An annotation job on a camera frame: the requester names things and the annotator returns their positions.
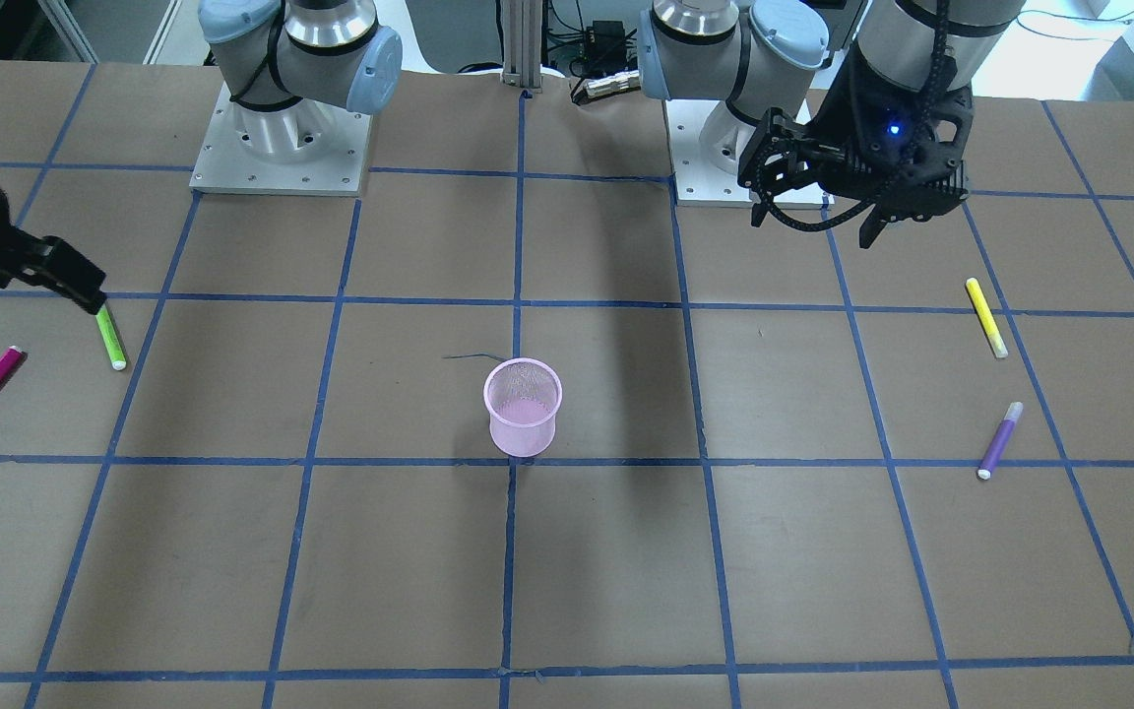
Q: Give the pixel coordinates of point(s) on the aluminium frame post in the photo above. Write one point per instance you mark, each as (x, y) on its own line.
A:
(522, 43)

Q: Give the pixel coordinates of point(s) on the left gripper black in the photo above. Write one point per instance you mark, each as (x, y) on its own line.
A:
(844, 126)

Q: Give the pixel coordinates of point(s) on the yellow pen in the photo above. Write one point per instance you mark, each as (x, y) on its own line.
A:
(986, 318)

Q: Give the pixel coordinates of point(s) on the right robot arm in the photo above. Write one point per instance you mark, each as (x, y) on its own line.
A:
(303, 81)

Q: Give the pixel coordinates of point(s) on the pink mesh cup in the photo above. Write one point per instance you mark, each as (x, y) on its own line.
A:
(522, 397)

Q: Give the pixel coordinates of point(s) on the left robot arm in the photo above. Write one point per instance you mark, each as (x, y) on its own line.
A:
(748, 59)

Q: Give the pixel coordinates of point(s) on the purple pen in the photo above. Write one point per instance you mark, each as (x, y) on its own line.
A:
(999, 441)

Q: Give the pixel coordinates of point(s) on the green pen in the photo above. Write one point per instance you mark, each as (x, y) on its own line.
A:
(111, 340)

